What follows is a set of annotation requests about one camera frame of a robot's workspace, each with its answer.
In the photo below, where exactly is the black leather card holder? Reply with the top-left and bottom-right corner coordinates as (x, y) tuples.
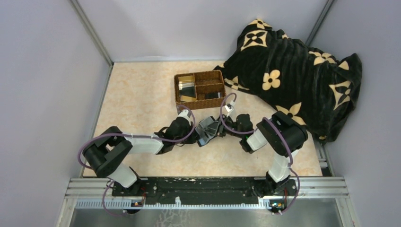
(195, 116), (222, 147)

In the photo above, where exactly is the brown wicker divided basket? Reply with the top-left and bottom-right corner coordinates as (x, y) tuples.
(174, 70), (227, 110)

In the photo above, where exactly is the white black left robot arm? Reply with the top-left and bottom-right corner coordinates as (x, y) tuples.
(81, 116), (196, 188)

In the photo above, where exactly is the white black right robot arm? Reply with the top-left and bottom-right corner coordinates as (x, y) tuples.
(221, 111), (308, 191)

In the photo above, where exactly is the gold card in basket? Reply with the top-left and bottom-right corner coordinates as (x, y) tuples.
(180, 96), (197, 102)

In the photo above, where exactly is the black card in basket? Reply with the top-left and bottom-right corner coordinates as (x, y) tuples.
(179, 87), (196, 98)

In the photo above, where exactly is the silver card in basket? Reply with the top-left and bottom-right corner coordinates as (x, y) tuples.
(178, 81), (195, 90)

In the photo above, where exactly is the black wallet in basket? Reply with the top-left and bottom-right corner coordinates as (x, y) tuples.
(205, 92), (224, 99)

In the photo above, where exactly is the black floral patterned blanket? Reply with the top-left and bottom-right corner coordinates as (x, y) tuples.
(216, 18), (363, 143)

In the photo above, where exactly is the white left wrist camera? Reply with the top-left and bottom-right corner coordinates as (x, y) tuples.
(177, 109), (191, 124)

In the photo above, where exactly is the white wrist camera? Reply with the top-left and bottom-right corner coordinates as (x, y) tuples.
(177, 109), (191, 124)
(222, 101), (235, 118)

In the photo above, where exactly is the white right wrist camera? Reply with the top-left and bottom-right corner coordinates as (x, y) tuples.
(222, 101), (235, 118)

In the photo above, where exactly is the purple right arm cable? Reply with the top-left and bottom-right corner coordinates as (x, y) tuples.
(219, 92), (301, 214)

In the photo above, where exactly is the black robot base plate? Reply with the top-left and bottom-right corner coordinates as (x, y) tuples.
(112, 177), (297, 205)

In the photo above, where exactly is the aluminium frame rail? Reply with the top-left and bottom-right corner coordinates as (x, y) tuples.
(65, 177), (349, 211)

